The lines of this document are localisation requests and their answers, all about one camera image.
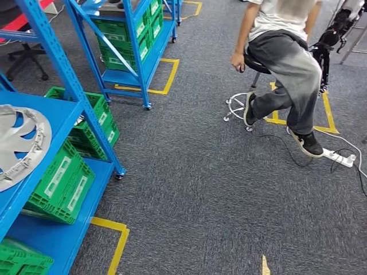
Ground steel frame table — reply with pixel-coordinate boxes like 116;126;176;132
339;21;367;66

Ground black robot legs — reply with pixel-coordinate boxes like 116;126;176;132
309;7;365;94

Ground white power cable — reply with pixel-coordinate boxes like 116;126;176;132
313;126;367;180

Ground blue metal shelf rack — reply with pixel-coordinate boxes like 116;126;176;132
0;0;127;275

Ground gold floor tape strip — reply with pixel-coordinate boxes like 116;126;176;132
261;254;271;275

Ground person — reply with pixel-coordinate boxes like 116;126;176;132
230;0;325;159

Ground grey wheel hubcap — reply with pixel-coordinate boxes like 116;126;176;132
0;105;53;193

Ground short yellow floor tape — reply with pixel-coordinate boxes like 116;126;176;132
114;57;180;96

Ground white power strip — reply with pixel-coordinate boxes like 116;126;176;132
322;147;357;169

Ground yellow floor tape square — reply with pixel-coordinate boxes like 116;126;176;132
90;216;131;275
263;81;340;135

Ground small blue metal rack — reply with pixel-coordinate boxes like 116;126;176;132
63;0;178;111

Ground blue rack with casters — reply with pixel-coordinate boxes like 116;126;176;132
162;0;184;26

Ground grey tray with round holes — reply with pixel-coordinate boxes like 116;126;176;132
99;0;133;17

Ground red barrier tape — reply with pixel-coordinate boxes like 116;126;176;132
0;0;55;43

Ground black stool with chrome base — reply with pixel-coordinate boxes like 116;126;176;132
223;51;272;133

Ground black floor cable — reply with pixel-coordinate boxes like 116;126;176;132
251;132;367;198

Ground black office chair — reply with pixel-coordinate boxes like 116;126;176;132
5;22;50;83

